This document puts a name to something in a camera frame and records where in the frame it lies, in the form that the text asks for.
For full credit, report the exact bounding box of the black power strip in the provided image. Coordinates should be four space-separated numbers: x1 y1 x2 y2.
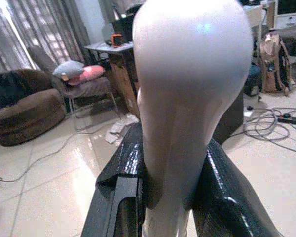
277 113 296 127

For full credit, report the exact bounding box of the black box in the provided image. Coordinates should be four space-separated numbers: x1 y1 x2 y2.
111 13 136 44

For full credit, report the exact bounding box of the white folding table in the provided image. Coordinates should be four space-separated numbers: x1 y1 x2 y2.
83 40 135 75

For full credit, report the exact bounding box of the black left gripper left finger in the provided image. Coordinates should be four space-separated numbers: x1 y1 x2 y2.
80 121 148 237

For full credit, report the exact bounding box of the crumpled paper scrap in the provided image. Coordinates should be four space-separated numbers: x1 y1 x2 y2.
105 119 139 144

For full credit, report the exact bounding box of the brown round beanbag sofa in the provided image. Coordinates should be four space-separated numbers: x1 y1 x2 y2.
0 69 66 147

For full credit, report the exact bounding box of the metal frame chair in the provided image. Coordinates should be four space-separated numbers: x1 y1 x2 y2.
27 46 121 131

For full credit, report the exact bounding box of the white computer monitor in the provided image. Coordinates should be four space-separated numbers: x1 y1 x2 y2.
273 0 296 29

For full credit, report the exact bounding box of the grey floor cable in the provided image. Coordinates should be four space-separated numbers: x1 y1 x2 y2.
0 128 114 183

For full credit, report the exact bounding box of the black bin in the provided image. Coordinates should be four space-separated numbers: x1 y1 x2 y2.
243 61 262 97

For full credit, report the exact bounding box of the tan and black backpack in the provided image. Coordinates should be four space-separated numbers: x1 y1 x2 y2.
259 33 296 94

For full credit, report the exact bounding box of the grey pillow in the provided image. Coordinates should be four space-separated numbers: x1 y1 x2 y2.
52 60 85 79

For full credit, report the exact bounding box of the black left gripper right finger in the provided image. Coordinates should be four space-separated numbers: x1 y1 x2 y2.
192 138 282 237

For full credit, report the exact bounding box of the black fluffy cushion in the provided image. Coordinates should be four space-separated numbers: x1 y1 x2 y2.
0 70 25 109

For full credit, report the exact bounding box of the orange and black device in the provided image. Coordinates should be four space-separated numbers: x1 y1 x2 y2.
111 34 124 48

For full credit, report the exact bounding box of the grey curtain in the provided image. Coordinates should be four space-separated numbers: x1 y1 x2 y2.
0 0 90 74

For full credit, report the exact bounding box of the pink pillow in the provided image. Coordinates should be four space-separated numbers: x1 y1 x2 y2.
68 65 106 86

